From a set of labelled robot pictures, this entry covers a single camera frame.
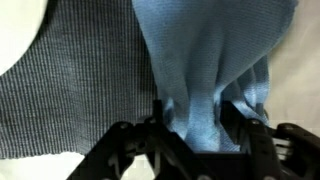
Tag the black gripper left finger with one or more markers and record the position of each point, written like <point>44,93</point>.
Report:
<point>160,146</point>

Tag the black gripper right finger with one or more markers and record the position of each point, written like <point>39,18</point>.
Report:
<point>256,146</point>

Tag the blue microfiber towel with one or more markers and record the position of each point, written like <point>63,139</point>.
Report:
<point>206,50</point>

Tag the white round plate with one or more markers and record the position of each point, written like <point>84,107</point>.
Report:
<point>16,30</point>

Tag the dark blue fabric placemat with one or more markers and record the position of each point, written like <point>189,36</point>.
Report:
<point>86,86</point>

